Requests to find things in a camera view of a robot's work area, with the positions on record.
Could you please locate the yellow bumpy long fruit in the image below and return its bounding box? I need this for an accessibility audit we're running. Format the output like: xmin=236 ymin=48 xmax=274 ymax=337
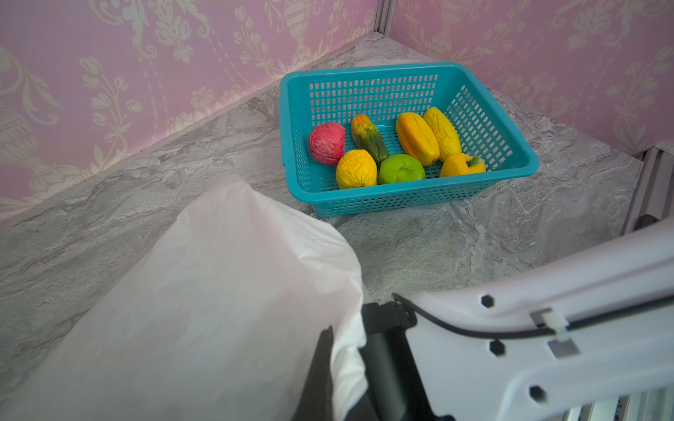
xmin=423 ymin=107 xmax=463 ymax=162

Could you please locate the white plastic bag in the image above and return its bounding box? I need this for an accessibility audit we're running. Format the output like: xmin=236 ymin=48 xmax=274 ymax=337
xmin=1 ymin=176 xmax=368 ymax=420

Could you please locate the orange yellow mango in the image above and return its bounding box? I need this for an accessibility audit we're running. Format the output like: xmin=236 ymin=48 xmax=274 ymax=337
xmin=396 ymin=112 xmax=440 ymax=167

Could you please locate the green fruit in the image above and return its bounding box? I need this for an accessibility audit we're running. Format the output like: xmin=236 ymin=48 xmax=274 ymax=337
xmin=377 ymin=154 xmax=426 ymax=185

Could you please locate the yellow bell pepper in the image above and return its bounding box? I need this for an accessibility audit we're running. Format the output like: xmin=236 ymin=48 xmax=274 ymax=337
xmin=440 ymin=154 xmax=486 ymax=177

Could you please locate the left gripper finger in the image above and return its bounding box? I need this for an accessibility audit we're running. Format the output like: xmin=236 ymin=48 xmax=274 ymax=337
xmin=292 ymin=326 xmax=333 ymax=421

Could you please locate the right corner aluminium post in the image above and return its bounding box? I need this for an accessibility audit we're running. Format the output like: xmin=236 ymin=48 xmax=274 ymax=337
xmin=374 ymin=0 xmax=396 ymax=37

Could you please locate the green orange papaya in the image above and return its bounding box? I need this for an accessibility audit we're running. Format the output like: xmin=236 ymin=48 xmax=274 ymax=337
xmin=351 ymin=115 xmax=390 ymax=167

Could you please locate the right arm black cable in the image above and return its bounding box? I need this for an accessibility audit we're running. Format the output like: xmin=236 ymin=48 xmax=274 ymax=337
xmin=390 ymin=291 xmax=674 ymax=341

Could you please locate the teal plastic basket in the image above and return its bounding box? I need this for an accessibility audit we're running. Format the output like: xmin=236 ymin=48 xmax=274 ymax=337
xmin=279 ymin=62 xmax=539 ymax=218

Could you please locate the pink fruit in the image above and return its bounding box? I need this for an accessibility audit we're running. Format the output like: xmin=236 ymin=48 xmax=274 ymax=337
xmin=308 ymin=122 xmax=346 ymax=166

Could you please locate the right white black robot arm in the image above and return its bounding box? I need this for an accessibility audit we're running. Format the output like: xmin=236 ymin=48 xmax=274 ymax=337
xmin=362 ymin=219 xmax=673 ymax=420

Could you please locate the aluminium front rail frame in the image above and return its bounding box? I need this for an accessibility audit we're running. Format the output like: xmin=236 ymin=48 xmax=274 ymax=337
xmin=563 ymin=147 xmax=673 ymax=420

